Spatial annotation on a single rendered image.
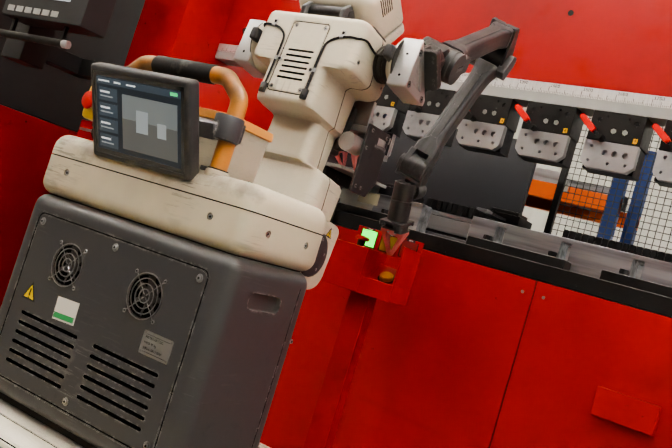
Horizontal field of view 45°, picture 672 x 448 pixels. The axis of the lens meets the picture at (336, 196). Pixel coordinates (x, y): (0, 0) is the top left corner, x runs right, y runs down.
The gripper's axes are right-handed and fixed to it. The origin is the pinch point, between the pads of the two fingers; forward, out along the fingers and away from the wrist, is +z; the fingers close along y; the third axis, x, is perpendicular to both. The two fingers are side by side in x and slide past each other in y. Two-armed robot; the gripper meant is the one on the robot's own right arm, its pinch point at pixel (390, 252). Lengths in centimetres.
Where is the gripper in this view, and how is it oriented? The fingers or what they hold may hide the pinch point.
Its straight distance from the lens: 220.3
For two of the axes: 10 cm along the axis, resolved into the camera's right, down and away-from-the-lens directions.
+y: 4.2, -0.8, 9.0
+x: -8.8, -2.5, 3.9
